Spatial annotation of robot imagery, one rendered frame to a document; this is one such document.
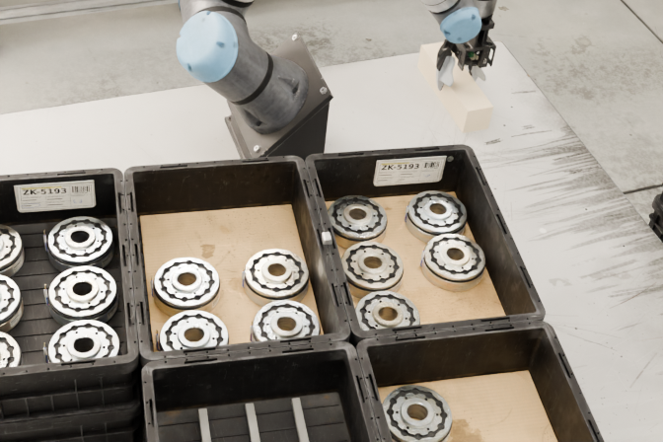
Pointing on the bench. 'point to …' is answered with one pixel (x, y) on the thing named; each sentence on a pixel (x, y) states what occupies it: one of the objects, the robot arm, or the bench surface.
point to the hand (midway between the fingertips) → (455, 81)
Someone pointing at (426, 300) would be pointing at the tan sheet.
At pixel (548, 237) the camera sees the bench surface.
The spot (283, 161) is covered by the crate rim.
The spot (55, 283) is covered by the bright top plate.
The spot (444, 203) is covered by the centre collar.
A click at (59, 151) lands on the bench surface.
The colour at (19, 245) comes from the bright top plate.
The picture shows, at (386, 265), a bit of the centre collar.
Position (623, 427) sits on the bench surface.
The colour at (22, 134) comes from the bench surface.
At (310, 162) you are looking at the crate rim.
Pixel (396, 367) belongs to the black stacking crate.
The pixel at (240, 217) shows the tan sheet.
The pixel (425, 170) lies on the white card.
